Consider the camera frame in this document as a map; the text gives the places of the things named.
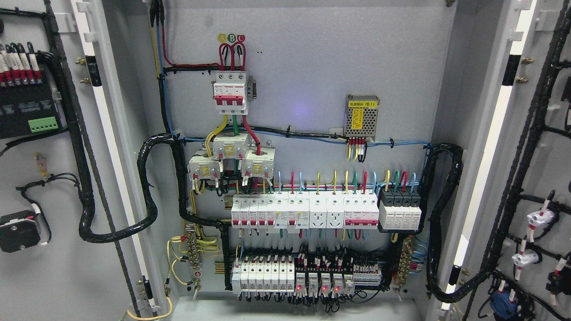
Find grey cabinet door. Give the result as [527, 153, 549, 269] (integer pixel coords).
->
[419, 0, 570, 321]
[0, 0, 170, 321]

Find black cable conduit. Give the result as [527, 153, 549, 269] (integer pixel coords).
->
[78, 133, 230, 244]
[419, 143, 491, 304]

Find black digital power meter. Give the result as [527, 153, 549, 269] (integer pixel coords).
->
[0, 42, 61, 139]

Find lower relay terminal row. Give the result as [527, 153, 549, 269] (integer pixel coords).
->
[293, 247, 383, 299]

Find white DIN socket breaker row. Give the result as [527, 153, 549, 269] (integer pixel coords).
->
[231, 191, 379, 232]

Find lower white breaker row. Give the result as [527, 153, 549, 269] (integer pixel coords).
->
[231, 255, 296, 295]

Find right black cable conduit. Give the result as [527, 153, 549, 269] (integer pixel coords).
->
[419, 143, 491, 304]

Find red main circuit breaker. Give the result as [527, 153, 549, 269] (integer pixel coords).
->
[212, 71, 257, 116]

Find metal mesh power supply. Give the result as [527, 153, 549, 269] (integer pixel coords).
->
[344, 94, 380, 139]

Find white current transformers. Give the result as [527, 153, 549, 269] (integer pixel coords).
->
[187, 132, 275, 185]

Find black surge protector block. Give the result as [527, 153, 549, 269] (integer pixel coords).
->
[378, 188, 422, 235]

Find left black cable conduit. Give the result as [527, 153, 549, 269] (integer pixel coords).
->
[78, 133, 230, 244]

